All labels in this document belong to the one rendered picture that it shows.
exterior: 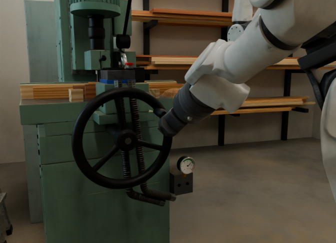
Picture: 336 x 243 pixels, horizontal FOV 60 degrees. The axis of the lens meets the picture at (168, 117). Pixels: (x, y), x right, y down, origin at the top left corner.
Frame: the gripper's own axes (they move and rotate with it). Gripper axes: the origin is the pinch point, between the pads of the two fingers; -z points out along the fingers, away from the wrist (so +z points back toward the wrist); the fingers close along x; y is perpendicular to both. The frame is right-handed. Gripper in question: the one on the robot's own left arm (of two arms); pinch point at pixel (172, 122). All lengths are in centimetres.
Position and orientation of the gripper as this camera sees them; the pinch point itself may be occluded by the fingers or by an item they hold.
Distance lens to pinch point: 78.1
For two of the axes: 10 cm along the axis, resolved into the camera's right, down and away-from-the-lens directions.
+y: -6.8, -7.3, 0.2
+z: 3.6, -3.7, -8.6
